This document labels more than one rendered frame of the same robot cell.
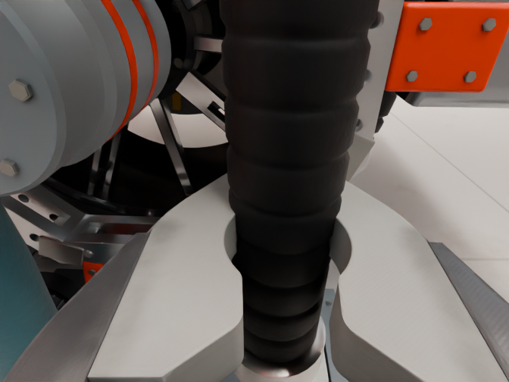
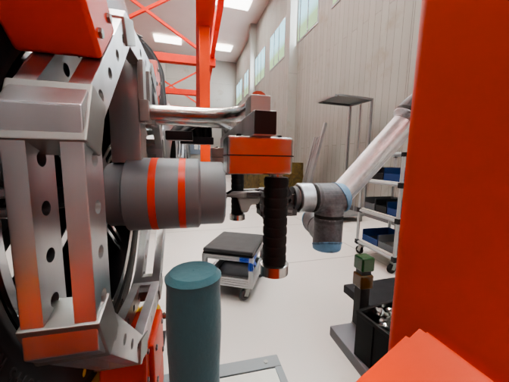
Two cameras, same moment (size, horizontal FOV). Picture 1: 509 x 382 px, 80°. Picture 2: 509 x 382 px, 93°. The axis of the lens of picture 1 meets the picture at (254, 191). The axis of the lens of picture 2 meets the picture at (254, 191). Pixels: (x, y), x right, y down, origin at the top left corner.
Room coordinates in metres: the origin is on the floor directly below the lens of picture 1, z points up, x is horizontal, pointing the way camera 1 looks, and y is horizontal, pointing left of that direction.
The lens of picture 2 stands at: (0.22, 0.66, 0.92)
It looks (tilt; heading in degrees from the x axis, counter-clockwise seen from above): 7 degrees down; 254
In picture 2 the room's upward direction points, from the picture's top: 1 degrees clockwise
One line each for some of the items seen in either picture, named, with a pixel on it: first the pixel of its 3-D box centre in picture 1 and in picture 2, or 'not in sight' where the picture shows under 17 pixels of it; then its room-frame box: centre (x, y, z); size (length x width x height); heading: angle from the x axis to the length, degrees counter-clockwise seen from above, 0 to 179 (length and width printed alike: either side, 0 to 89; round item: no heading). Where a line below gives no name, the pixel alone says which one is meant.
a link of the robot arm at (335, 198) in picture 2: not in sight; (328, 198); (-0.20, 0.00, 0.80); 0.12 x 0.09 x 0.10; 178
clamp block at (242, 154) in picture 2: not in sight; (257, 154); (0.13, 0.33, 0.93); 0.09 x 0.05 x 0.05; 178
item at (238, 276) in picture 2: not in sight; (236, 262); (-0.12, -1.00, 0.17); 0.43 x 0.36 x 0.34; 61
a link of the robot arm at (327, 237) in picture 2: not in sight; (326, 231); (-0.21, -0.01, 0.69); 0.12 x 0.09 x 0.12; 76
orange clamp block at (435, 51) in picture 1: (429, 45); not in sight; (0.32, -0.16, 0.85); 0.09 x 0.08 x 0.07; 88
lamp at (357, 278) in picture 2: not in sight; (363, 279); (-0.25, 0.12, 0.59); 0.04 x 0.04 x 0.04; 88
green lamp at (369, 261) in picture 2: not in sight; (363, 262); (-0.25, 0.12, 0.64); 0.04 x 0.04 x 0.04; 88
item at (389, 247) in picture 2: not in sight; (393, 208); (-1.59, -1.08, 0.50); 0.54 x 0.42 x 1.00; 88
